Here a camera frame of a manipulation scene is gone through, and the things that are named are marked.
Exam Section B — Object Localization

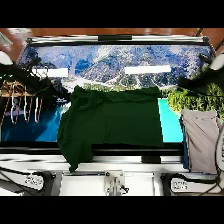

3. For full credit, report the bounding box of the dark green T-shirt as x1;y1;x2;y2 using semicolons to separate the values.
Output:
56;85;165;173

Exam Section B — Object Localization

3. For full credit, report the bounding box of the blue garment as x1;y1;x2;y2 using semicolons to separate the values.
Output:
179;114;192;172

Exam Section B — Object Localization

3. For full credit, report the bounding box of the grey garment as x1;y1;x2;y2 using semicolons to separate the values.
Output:
181;109;224;175

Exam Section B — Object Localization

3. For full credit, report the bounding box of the silver frame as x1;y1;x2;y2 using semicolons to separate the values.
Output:
0;34;224;197

